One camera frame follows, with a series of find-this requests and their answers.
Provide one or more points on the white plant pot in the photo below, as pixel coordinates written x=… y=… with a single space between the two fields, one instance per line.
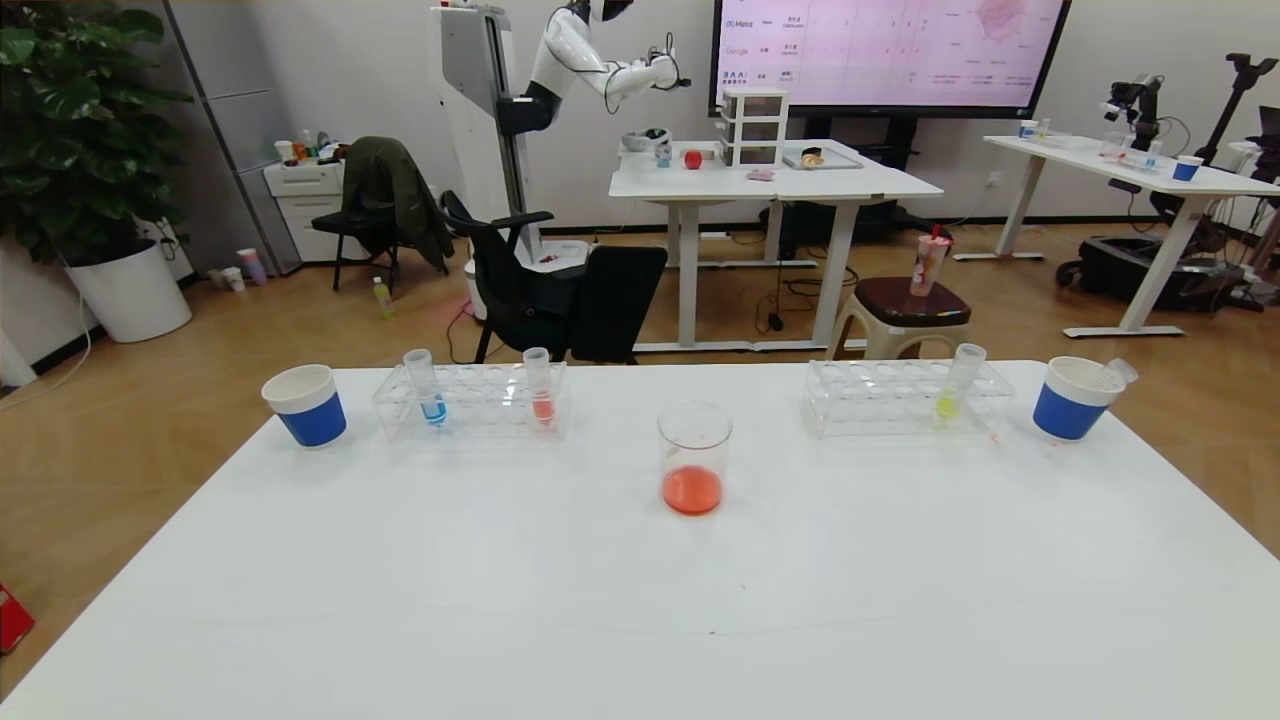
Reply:
x=132 y=292

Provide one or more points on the pink cloth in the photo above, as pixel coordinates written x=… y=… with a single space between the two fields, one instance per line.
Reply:
x=762 y=174

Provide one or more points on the blue white paper cup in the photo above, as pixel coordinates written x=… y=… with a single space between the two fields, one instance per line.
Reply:
x=1065 y=412
x=308 y=412

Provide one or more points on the brown top stool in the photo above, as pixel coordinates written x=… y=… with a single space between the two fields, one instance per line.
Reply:
x=900 y=302

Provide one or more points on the pink drink cup with straw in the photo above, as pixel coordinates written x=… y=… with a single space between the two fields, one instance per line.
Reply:
x=928 y=264

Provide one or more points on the small white paper cup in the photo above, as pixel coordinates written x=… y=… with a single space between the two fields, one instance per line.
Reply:
x=234 y=279

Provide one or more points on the olive green jacket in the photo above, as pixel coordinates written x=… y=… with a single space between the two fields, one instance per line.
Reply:
x=397 y=193

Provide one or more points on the white mini drawer organizer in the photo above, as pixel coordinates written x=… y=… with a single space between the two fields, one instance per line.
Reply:
x=755 y=127

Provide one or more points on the white drawer cabinet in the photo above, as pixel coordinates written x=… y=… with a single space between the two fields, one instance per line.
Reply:
x=302 y=203

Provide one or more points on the white humanoid robot on column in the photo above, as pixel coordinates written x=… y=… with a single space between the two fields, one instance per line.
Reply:
x=480 y=60

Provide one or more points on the red pigment test tube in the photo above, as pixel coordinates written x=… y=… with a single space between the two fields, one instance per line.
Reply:
x=1115 y=374
x=541 y=396

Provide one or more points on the clear acrylic test tube rack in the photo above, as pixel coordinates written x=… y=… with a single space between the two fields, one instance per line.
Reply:
x=880 y=395
x=470 y=402

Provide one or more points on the large green potted plant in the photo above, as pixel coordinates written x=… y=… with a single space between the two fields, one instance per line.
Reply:
x=70 y=120

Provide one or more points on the small blue paper cup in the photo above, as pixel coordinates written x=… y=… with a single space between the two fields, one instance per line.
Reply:
x=1187 y=168

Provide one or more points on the tall grey cabinet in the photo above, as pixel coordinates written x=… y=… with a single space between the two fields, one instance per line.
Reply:
x=240 y=80

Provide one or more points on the white long desk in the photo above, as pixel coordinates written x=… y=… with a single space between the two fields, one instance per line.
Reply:
x=1150 y=175

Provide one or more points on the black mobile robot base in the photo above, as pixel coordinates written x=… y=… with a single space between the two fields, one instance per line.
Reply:
x=1130 y=272

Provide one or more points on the clear glass beaker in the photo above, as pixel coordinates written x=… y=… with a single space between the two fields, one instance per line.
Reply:
x=694 y=470

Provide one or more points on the pink purple cup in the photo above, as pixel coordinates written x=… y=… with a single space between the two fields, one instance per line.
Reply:
x=252 y=267

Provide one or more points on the black tall stand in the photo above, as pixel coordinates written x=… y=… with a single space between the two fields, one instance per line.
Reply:
x=1245 y=85

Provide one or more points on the black four-legged chair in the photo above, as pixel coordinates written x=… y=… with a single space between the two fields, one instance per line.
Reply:
x=352 y=228

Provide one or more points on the grey bowl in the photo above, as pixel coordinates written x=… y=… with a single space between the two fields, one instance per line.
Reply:
x=645 y=140

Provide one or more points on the large wall display screen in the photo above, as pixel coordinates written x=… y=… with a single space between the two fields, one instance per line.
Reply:
x=880 y=50

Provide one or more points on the small distant glass beaker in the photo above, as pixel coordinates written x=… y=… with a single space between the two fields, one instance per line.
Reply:
x=1114 y=145

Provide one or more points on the black office chair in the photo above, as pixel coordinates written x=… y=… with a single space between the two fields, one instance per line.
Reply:
x=530 y=300

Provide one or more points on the yellow pigment test tube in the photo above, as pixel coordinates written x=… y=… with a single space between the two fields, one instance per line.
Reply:
x=956 y=386

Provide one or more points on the red flat object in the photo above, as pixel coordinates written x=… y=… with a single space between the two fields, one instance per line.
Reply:
x=14 y=620

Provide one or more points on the white double desk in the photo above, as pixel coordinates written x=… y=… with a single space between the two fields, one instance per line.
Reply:
x=760 y=184

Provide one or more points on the green drink bottle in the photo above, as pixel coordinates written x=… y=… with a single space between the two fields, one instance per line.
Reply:
x=383 y=297

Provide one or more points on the black distant robot arm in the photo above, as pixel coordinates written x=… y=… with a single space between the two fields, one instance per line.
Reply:
x=1140 y=100

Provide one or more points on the blue pigment test tube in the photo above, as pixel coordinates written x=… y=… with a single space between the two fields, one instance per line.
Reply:
x=430 y=397

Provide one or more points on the grey tray with food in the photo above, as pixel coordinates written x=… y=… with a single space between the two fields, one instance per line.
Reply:
x=822 y=158

